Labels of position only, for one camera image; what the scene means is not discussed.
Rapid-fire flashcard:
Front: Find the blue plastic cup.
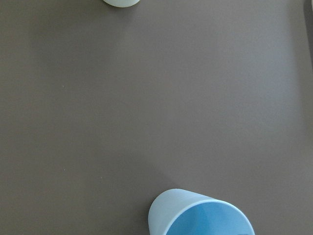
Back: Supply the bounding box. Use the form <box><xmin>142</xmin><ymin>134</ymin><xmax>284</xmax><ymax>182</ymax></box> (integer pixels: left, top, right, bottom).
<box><xmin>148</xmin><ymin>188</ymin><xmax>255</xmax><ymax>235</ymax></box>

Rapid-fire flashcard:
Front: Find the cream plastic cup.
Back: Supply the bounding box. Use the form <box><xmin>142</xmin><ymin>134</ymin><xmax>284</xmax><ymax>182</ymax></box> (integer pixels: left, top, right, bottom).
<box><xmin>103</xmin><ymin>0</ymin><xmax>140</xmax><ymax>8</ymax></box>

